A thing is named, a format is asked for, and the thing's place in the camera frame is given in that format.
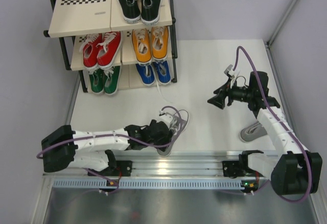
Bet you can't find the orange canvas sneaker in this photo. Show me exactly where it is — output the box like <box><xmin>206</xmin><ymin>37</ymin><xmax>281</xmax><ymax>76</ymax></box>
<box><xmin>131</xmin><ymin>29</ymin><xmax>152</xmax><ymax>65</ymax></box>
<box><xmin>151</xmin><ymin>26</ymin><xmax>170</xmax><ymax>61</ymax></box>

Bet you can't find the green canvas sneaker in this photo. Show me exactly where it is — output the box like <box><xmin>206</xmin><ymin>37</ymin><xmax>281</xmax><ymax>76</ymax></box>
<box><xmin>104</xmin><ymin>66</ymin><xmax>121</xmax><ymax>95</ymax></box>
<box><xmin>89</xmin><ymin>69</ymin><xmax>104</xmax><ymax>95</ymax></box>

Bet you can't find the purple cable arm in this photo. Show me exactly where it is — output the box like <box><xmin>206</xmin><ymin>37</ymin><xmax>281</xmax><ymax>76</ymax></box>
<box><xmin>37</xmin><ymin>105</ymin><xmax>183</xmax><ymax>196</ymax></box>
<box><xmin>219</xmin><ymin>46</ymin><xmax>313</xmax><ymax>204</ymax></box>

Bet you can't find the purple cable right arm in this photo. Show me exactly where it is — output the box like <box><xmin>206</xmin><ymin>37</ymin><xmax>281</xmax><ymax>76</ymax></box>
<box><xmin>219</xmin><ymin>46</ymin><xmax>313</xmax><ymax>204</ymax></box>

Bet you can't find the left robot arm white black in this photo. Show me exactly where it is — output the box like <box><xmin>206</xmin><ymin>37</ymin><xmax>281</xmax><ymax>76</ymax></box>
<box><xmin>37</xmin><ymin>120</ymin><xmax>177</xmax><ymax>176</ymax></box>

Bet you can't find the grey canvas sneaker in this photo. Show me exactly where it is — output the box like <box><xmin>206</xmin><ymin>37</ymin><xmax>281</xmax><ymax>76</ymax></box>
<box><xmin>239</xmin><ymin>122</ymin><xmax>267</xmax><ymax>143</ymax></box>
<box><xmin>157</xmin><ymin>109</ymin><xmax>189</xmax><ymax>156</ymax></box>

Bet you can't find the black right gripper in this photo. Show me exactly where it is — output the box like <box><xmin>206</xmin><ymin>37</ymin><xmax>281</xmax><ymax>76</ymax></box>
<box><xmin>208</xmin><ymin>78</ymin><xmax>254</xmax><ymax>109</ymax></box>

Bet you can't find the beige shoe shelf black frame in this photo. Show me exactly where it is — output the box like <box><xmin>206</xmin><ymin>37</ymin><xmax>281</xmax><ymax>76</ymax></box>
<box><xmin>44</xmin><ymin>0</ymin><xmax>177</xmax><ymax>90</ymax></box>

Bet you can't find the red canvas sneaker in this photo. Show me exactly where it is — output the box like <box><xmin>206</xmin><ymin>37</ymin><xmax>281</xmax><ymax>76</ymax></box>
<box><xmin>79</xmin><ymin>33</ymin><xmax>102</xmax><ymax>73</ymax></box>
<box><xmin>97</xmin><ymin>31</ymin><xmax>123</xmax><ymax>70</ymax></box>

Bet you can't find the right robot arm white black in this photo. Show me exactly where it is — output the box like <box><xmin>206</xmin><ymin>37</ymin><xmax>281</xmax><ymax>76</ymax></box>
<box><xmin>208</xmin><ymin>70</ymin><xmax>322</xmax><ymax>196</ymax></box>

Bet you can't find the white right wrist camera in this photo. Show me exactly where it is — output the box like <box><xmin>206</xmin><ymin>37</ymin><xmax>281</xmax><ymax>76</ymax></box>
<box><xmin>224</xmin><ymin>64</ymin><xmax>240</xmax><ymax>79</ymax></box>

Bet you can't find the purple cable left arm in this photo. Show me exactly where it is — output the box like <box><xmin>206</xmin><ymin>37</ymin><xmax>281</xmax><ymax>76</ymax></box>
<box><xmin>37</xmin><ymin>105</ymin><xmax>183</xmax><ymax>196</ymax></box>

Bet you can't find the white slotted cable duct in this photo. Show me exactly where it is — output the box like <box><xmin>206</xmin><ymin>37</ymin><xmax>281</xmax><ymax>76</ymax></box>
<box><xmin>53</xmin><ymin>178</ymin><xmax>245</xmax><ymax>190</ymax></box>

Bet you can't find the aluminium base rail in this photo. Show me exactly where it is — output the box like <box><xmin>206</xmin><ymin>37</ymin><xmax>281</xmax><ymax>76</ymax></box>
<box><xmin>42</xmin><ymin>150</ymin><xmax>284</xmax><ymax>179</ymax></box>

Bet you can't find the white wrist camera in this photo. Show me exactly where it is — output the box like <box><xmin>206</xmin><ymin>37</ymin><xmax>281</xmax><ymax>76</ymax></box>
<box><xmin>224</xmin><ymin>64</ymin><xmax>240</xmax><ymax>79</ymax></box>
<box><xmin>158</xmin><ymin>110</ymin><xmax>179</xmax><ymax>130</ymax></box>

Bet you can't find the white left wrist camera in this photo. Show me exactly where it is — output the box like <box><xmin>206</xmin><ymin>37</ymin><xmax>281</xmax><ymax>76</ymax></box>
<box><xmin>158</xmin><ymin>110</ymin><xmax>179</xmax><ymax>130</ymax></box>

